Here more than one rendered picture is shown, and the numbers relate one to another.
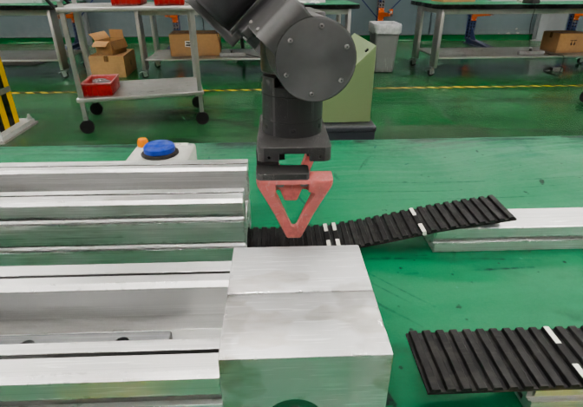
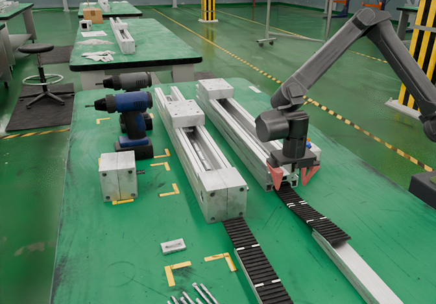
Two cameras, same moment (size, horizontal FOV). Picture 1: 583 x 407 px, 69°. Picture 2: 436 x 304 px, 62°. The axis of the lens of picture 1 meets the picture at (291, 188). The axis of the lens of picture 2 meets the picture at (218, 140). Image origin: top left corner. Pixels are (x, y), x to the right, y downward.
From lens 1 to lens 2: 0.80 m
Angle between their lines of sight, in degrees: 67
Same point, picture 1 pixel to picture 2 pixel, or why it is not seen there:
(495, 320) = (274, 250)
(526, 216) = (350, 255)
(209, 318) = not seen: hidden behind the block
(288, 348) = (203, 179)
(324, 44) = (263, 127)
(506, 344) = (245, 234)
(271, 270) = (228, 173)
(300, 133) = (285, 154)
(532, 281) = (309, 264)
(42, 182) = not seen: hidden behind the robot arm
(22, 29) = not seen: outside the picture
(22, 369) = (191, 157)
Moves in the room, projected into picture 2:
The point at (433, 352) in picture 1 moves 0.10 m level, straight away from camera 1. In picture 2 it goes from (235, 220) to (279, 225)
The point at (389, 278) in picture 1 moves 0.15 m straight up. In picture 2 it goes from (284, 223) to (289, 170)
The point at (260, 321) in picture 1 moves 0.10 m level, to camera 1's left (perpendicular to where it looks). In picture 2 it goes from (209, 174) to (201, 157)
